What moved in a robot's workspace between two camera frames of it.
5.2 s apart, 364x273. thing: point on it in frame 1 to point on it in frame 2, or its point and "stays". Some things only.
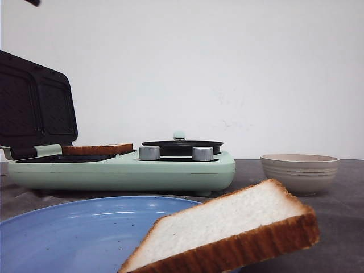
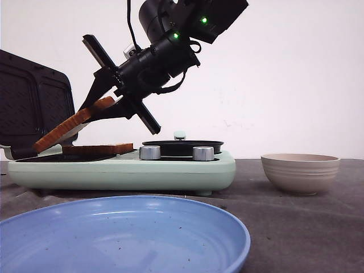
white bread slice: x=258 y=222 to x=75 y=123
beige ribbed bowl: x=305 y=174 stays
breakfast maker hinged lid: x=37 y=107 stays
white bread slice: x=96 y=149 stays
